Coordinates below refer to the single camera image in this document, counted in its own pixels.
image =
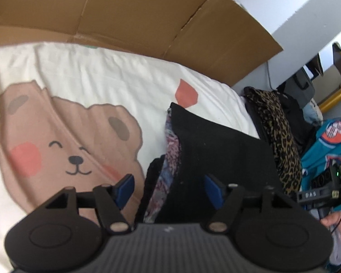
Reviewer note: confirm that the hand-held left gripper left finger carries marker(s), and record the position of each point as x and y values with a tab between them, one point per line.
125	189

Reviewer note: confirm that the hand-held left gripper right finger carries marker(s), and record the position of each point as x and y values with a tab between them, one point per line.
214	192

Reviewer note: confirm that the black bear print pants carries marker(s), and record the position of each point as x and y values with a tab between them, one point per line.
216	153

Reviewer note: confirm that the teal jersey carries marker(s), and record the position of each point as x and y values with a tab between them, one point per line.
315	159

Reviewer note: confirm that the leopard print garment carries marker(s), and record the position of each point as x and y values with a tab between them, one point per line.
284	148

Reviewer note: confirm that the black folded garment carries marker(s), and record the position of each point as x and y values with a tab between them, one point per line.
295	116

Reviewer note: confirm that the yellow bar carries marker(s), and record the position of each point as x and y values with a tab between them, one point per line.
335	96

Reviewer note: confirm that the grey bag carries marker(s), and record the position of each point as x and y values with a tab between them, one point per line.
301	91

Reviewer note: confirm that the cream bear print bedsheet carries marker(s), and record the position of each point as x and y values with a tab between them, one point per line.
88	76

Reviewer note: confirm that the flattened cardboard sheet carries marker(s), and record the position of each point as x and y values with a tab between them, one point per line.
130	11

